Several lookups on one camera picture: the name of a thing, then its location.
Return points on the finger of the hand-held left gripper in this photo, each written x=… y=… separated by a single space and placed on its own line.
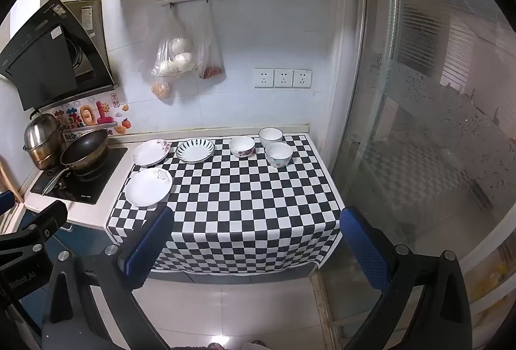
x=6 y=203
x=36 y=229

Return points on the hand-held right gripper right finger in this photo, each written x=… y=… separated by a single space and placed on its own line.
x=365 y=249

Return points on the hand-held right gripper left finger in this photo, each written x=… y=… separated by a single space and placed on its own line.
x=147 y=249

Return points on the white bowl with dark rim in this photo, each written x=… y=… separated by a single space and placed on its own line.
x=271 y=137

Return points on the wooden cutting board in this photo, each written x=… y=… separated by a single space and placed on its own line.
x=9 y=180

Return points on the white plate with pale flower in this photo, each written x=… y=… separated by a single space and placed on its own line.
x=147 y=188

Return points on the steel steamer pot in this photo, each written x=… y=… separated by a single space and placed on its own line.
x=42 y=140

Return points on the black induction cooktop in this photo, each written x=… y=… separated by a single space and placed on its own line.
x=105 y=168

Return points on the black wok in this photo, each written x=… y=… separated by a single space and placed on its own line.
x=86 y=150

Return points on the white plate with red flowers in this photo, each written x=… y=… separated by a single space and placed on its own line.
x=150 y=153

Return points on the white plate with striped rim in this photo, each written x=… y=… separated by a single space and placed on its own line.
x=195 y=151

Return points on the black white checkered tablecloth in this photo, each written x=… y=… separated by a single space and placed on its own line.
x=250 y=205

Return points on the white bowl with pale pattern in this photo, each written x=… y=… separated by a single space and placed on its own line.
x=278 y=155

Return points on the white bowl with red flowers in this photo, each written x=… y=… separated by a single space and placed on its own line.
x=242 y=148

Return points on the black range hood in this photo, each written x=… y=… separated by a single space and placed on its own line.
x=44 y=59

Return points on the glass sliding door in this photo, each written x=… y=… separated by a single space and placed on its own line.
x=427 y=112

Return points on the small bag of orange food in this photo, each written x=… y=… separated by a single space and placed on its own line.
x=160 y=88

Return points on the plastic bag of white buns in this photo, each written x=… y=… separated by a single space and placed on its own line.
x=173 y=55

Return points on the plastic bag of red food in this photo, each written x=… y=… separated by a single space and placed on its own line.
x=209 y=59

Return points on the colourful wall stickers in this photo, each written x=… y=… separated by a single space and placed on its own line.
x=86 y=112

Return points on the white wall socket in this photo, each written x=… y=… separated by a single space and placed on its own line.
x=283 y=78
x=302 y=78
x=263 y=78

